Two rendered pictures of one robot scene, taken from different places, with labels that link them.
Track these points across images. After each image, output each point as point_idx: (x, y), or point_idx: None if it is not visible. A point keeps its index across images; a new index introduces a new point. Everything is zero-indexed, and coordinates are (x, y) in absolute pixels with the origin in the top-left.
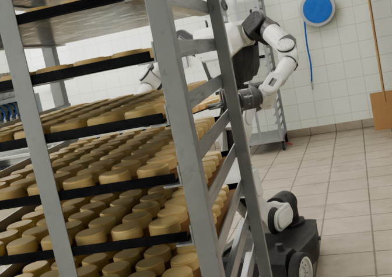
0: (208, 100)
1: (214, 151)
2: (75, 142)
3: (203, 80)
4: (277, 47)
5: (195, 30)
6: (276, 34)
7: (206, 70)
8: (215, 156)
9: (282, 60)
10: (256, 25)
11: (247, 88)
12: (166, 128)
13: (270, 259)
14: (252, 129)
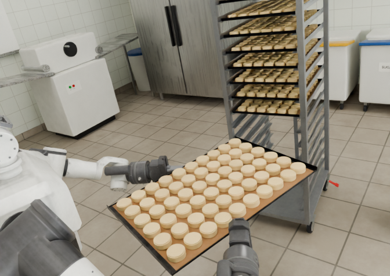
0: (171, 178)
1: (238, 93)
2: (296, 75)
3: (234, 64)
4: (65, 150)
5: (44, 181)
6: (33, 151)
7: (78, 246)
8: (241, 89)
9: (75, 160)
10: (20, 150)
11: (137, 162)
12: (256, 74)
13: None
14: None
